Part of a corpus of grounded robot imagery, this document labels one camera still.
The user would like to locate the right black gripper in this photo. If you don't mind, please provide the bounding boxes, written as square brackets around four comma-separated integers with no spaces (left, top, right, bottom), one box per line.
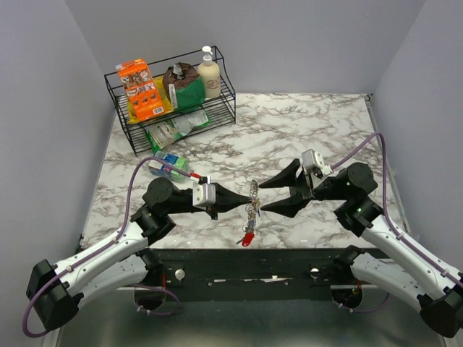
[258,156,350,218]

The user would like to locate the red key tag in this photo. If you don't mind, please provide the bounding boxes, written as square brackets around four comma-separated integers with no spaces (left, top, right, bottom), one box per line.
[236,232,255,247]

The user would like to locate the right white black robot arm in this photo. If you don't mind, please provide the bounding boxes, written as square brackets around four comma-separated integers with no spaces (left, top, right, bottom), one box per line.
[259,159,462,338]

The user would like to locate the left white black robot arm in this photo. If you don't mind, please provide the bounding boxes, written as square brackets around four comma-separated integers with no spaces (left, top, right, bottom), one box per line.
[22,178,251,337]

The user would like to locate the small blue white box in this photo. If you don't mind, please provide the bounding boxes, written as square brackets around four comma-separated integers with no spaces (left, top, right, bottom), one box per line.
[148,150,189,183]

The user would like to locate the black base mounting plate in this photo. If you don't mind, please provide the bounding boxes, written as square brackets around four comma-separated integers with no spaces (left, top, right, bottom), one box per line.
[140,247,362,302]

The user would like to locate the green white snack pouch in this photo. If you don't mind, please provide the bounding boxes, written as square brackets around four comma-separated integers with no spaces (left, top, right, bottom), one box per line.
[145,110,211,153]

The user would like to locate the brown and green bag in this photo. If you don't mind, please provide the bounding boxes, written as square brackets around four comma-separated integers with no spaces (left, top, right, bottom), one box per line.
[163,62,205,111]

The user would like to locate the orange product box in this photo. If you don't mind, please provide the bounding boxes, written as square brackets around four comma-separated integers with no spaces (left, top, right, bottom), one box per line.
[116,59,166,123]

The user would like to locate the cream pump lotion bottle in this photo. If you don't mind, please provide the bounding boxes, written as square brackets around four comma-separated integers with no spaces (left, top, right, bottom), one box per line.
[197,46,221,99]

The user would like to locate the yellow packet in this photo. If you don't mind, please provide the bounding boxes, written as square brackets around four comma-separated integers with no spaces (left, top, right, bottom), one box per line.
[126,76,174,124]

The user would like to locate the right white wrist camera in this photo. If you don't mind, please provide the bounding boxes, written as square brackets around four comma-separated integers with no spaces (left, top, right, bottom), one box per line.
[302,149,333,179]

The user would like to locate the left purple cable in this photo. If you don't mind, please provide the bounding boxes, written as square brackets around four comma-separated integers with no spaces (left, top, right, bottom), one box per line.
[22,157,211,339]

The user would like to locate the black wire shelf rack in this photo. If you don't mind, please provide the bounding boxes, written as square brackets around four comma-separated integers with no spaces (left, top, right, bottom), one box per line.
[104,46,237,155]

